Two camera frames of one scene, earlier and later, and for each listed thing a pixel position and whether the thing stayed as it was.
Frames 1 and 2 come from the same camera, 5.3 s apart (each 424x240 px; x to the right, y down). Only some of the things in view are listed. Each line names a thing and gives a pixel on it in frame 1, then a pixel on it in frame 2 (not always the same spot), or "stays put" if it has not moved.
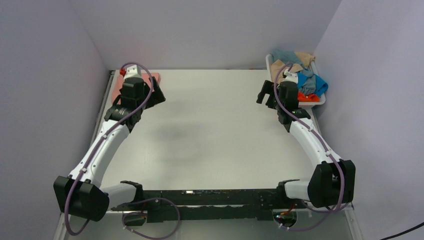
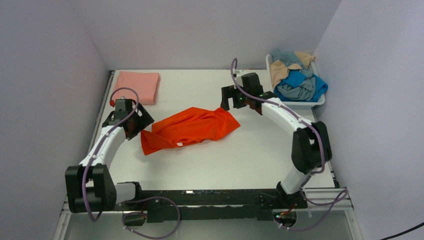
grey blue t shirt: (309, 86) stays put
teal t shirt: (286, 56) stays put
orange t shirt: (302, 97) -> (190, 126)
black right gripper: (267, 88) -> (228, 92)
